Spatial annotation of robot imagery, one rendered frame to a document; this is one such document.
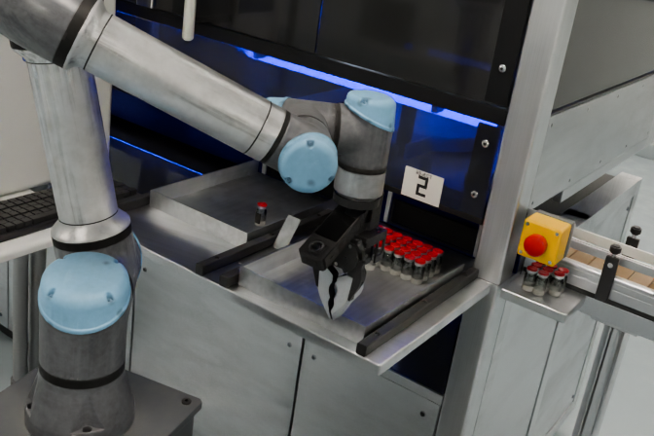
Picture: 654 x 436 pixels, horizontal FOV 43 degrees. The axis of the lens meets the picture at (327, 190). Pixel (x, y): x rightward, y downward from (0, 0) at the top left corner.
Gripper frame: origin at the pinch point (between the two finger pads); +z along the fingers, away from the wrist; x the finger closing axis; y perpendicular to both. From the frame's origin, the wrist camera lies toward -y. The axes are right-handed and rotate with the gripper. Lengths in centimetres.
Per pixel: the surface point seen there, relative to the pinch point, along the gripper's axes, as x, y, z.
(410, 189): 9.4, 38.3, -9.0
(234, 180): 53, 38, 3
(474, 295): -10.7, 31.7, 3.7
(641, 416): -29, 167, 92
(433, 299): -7.8, 20.5, 1.6
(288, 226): 24.3, 20.1, -0.6
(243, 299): 16.4, -1.5, 4.0
